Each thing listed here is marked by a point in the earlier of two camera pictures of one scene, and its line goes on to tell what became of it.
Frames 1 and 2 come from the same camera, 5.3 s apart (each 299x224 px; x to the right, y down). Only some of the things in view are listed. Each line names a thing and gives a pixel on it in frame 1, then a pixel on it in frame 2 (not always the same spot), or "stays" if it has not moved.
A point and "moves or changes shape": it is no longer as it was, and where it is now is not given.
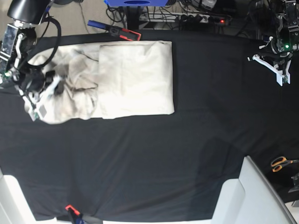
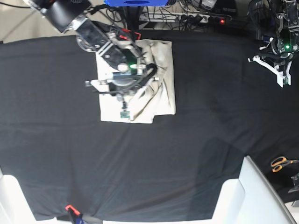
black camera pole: [133, 17] stays
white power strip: [184, 17] stays
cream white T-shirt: [98, 80] moves or changes shape
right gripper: [276, 56] stays
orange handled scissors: [278, 162] stays
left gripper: [34, 86] to [126, 80]
